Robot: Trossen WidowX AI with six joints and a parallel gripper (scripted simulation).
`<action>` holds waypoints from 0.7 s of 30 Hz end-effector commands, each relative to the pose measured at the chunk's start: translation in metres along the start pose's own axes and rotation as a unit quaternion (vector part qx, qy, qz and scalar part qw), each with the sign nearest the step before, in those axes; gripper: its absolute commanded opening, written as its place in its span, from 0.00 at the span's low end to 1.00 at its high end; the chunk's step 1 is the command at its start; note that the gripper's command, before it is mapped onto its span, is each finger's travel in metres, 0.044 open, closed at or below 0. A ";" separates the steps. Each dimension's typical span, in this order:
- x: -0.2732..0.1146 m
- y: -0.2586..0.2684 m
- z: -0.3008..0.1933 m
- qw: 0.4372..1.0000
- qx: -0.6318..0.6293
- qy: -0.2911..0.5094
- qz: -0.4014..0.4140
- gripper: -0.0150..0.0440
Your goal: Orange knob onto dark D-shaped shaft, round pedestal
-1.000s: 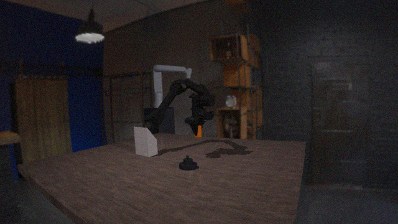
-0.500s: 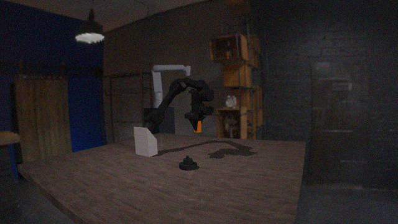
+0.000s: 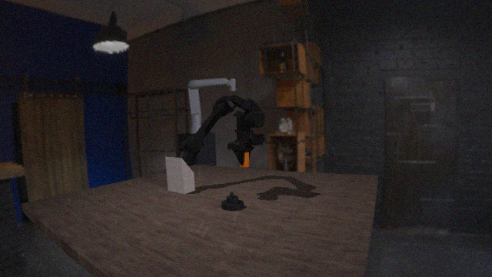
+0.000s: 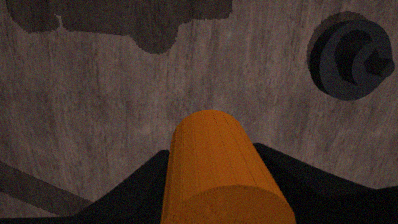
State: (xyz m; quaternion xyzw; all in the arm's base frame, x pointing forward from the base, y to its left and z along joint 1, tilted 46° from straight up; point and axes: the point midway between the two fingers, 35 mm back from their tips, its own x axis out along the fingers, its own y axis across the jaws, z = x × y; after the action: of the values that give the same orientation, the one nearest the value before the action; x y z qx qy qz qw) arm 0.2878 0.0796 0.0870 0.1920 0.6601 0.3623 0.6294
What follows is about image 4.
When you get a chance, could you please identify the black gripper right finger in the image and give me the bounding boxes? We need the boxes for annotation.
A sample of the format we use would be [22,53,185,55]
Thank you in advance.
[253,143,398,224]

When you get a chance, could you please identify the orange-brown cylinder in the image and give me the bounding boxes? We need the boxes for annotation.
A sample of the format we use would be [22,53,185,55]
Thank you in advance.
[160,110,296,224]

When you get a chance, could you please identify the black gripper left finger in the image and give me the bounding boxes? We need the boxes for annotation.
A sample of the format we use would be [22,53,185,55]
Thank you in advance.
[0,150,169,224]

